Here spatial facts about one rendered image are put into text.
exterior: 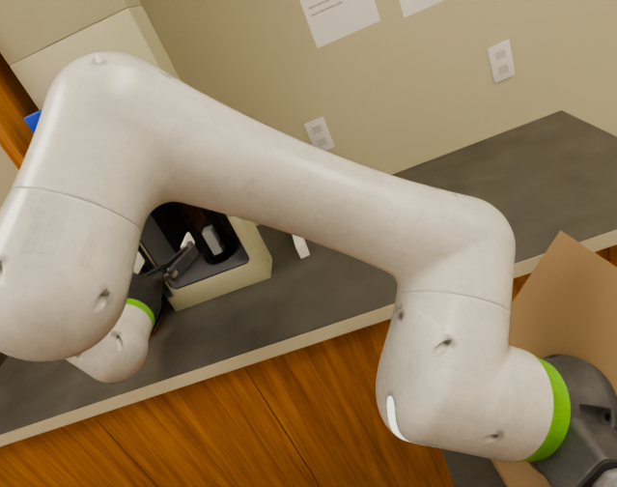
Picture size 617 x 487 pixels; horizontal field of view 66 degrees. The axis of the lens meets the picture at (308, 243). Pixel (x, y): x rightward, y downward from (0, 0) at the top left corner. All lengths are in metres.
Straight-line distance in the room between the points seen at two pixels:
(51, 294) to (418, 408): 0.35
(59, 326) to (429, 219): 0.36
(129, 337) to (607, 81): 1.66
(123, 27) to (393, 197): 0.87
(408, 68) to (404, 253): 1.19
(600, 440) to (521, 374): 0.10
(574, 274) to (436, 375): 0.30
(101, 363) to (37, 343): 0.44
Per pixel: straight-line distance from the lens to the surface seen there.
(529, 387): 0.57
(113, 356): 0.84
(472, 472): 0.80
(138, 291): 0.95
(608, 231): 1.19
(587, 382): 0.65
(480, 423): 0.54
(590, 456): 0.60
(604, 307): 0.69
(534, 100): 1.82
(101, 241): 0.41
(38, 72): 1.33
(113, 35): 1.25
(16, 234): 0.41
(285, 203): 0.47
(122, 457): 1.58
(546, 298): 0.75
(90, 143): 0.43
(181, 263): 1.03
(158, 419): 1.43
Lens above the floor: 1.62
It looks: 27 degrees down
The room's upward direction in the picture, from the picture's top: 25 degrees counter-clockwise
